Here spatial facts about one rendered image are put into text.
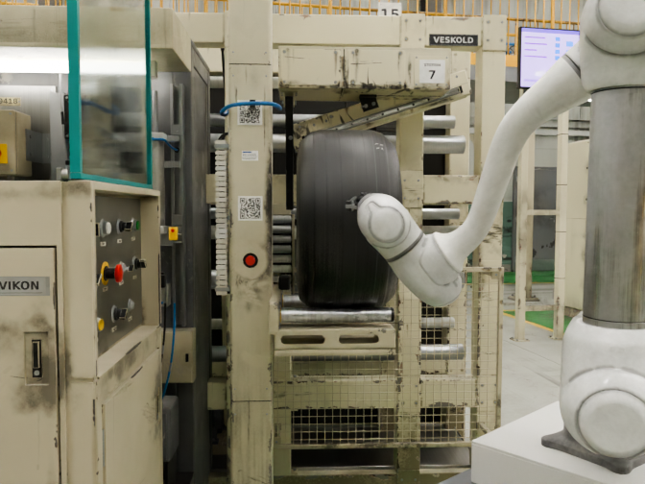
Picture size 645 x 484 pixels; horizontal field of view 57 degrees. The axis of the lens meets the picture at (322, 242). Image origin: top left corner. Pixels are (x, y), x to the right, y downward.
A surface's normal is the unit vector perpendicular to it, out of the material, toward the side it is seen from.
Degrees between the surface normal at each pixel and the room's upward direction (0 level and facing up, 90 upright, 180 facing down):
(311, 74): 90
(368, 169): 59
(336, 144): 40
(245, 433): 90
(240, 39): 90
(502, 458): 90
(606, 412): 100
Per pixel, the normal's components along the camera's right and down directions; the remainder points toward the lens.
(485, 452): -0.76, 0.04
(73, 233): 0.04, 0.05
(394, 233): 0.11, 0.25
